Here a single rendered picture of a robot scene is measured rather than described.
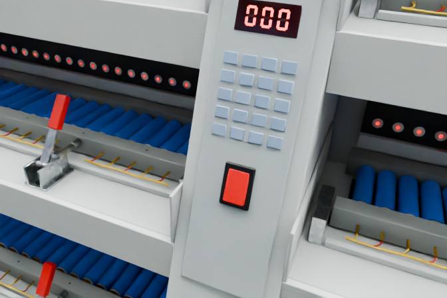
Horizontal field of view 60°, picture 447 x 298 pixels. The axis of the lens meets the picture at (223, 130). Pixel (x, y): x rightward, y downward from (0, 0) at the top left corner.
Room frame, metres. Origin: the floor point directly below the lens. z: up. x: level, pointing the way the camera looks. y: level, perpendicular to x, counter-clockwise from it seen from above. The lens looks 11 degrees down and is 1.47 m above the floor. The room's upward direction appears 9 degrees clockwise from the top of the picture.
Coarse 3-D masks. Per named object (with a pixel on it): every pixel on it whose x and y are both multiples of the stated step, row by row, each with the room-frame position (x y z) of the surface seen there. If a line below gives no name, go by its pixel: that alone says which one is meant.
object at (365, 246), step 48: (384, 144) 0.41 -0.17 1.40; (432, 144) 0.40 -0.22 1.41; (336, 192) 0.38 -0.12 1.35; (384, 192) 0.35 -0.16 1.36; (432, 192) 0.36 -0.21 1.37; (336, 240) 0.31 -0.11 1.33; (384, 240) 0.31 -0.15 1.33; (432, 240) 0.30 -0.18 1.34; (288, 288) 0.27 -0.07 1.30; (336, 288) 0.27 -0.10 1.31; (384, 288) 0.27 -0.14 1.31; (432, 288) 0.27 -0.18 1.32
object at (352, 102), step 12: (132, 96) 0.55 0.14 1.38; (348, 96) 0.46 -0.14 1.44; (348, 108) 0.46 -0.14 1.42; (360, 108) 0.45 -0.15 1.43; (336, 120) 0.46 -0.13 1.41; (348, 120) 0.45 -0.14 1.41; (360, 120) 0.45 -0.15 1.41; (336, 132) 0.46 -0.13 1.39; (348, 132) 0.45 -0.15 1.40; (336, 144) 0.46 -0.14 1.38; (348, 144) 0.45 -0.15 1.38; (336, 156) 0.46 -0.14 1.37; (348, 156) 0.45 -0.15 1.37; (396, 156) 0.44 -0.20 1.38
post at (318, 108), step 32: (320, 32) 0.27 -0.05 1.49; (320, 64) 0.27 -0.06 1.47; (320, 96) 0.27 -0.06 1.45; (192, 128) 0.30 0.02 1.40; (320, 128) 0.31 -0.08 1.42; (192, 160) 0.30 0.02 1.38; (192, 192) 0.30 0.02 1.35; (288, 192) 0.27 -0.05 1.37; (288, 224) 0.27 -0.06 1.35; (192, 288) 0.29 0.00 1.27
